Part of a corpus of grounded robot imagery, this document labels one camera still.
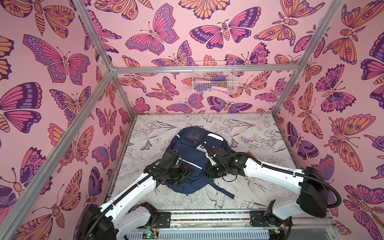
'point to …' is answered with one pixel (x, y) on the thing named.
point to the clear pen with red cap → (244, 140)
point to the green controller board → (150, 235)
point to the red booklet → (250, 153)
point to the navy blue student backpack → (193, 145)
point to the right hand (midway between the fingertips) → (204, 173)
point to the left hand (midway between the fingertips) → (194, 173)
